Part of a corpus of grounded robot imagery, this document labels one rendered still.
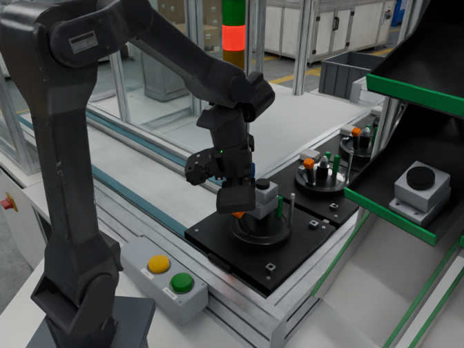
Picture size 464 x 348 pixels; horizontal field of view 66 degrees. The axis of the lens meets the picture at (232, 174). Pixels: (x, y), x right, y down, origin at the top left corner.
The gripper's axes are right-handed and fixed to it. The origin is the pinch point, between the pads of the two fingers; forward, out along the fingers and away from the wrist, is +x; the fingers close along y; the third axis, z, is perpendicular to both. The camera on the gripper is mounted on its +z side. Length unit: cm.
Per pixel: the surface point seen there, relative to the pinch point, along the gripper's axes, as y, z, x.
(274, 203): -5.1, -5.3, 9.4
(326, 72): -195, -46, 77
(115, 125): -63, 52, 19
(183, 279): 10.7, 12.7, 10.8
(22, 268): -64, 142, 100
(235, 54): -28.3, -0.5, -14.3
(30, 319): 14, 46, 16
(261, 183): -5.6, -3.3, 3.7
